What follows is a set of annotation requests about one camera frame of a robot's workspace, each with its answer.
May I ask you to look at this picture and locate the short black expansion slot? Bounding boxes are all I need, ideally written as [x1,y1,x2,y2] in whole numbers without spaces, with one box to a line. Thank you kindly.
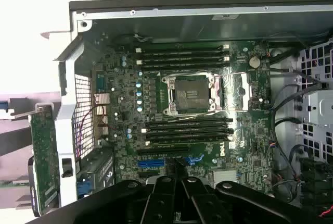
[137,169,161,180]

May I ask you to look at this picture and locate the silver finned chipset heatsink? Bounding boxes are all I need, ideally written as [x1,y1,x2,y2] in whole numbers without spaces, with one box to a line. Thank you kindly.
[213,169,238,186]

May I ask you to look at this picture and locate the blue expansion slot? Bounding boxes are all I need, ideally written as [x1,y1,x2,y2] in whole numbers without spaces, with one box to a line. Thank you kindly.
[137,158,167,169]

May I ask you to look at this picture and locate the long black expansion slot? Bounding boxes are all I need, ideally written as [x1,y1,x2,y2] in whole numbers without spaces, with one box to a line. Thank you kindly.
[137,144,190,157]

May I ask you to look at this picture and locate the black RAM slot white clips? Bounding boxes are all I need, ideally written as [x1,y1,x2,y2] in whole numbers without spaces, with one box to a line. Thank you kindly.
[144,135,234,147]
[135,44,231,54]
[135,56,231,66]
[140,123,234,134]

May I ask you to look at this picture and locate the green motherboard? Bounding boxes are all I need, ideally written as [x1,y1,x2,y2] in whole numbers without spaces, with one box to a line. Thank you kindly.
[91,40,274,193]

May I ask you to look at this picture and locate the blue card retainer clip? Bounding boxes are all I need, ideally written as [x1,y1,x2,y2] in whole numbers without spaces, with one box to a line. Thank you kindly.
[76,179,94,202]

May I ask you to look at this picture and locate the thin metal locking lever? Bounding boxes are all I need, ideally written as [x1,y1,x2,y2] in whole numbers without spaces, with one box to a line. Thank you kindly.
[215,70,247,77]
[166,109,237,125]

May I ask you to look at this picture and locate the CPU socket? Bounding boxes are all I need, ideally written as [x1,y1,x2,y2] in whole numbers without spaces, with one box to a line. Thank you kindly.
[161,74,216,117]

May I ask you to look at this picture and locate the silver socket cover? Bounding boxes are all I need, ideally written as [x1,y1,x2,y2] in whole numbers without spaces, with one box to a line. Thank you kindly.
[213,71,253,111]

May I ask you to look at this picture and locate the green RAM stick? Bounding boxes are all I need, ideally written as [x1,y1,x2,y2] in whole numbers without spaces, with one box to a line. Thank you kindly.
[0,181,30,190]

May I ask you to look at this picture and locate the silver coin battery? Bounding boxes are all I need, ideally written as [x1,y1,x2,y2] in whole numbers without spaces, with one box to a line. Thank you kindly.
[249,55,261,69]

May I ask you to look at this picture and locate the black open PC case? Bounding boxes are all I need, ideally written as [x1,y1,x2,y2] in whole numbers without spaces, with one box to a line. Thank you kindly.
[40,0,333,224]

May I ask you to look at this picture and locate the perforated metal drive cage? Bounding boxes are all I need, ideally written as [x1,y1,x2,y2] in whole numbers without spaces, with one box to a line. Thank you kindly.
[296,36,333,162]

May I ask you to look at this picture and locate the red wire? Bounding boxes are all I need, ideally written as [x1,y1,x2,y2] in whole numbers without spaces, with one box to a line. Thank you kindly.
[319,206,333,218]

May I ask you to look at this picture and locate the black wire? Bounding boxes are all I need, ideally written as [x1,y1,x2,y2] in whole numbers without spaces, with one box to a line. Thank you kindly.
[272,82,326,113]

